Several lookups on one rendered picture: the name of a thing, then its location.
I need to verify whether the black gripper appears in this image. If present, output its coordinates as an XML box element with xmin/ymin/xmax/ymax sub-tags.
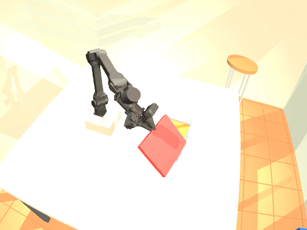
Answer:
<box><xmin>124</xmin><ymin>101</ymin><xmax>159</xmax><ymax>131</ymax></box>

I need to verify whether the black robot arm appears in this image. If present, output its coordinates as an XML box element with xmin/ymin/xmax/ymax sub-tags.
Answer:
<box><xmin>86</xmin><ymin>48</ymin><xmax>141</xmax><ymax>130</ymax></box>

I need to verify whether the red translucent box lid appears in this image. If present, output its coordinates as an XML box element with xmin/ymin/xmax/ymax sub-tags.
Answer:
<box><xmin>138</xmin><ymin>114</ymin><xmax>187</xmax><ymax>177</ymax></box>

